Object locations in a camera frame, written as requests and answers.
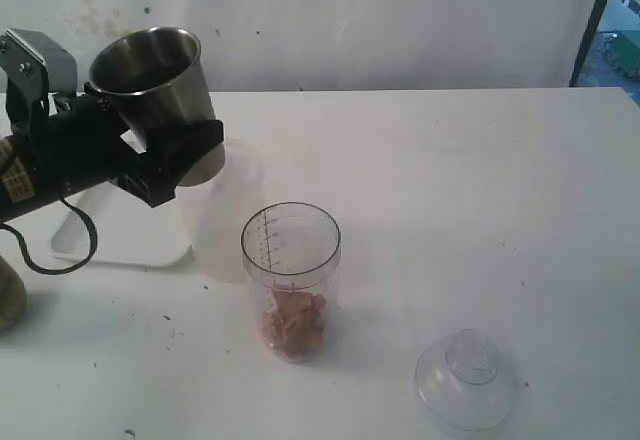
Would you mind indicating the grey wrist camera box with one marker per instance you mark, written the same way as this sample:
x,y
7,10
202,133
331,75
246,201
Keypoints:
x,y
35,66

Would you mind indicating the clear dome lid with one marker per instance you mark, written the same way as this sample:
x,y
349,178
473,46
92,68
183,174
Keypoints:
x,y
465,382

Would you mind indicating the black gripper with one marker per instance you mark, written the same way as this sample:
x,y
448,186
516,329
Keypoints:
x,y
80,146

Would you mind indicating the brown wooden bowl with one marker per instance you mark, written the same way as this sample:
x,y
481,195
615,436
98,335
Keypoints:
x,y
13,296

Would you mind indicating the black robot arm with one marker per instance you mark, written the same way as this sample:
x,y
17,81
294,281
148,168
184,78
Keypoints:
x,y
17,164

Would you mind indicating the stainless steel cup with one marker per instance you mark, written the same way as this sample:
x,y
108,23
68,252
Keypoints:
x,y
154,79

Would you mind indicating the white rectangular tray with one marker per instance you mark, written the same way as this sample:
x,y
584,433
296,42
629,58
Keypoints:
x,y
130,233

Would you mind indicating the green container outside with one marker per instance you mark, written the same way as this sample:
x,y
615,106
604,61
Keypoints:
x,y
621,50

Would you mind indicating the clear plastic shaker body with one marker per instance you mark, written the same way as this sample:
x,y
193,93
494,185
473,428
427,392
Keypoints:
x,y
292,245

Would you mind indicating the translucent plastic cup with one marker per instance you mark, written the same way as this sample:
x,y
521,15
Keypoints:
x,y
215,212

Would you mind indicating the black metal frame post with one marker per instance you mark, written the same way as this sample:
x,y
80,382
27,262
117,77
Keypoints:
x,y
587,39

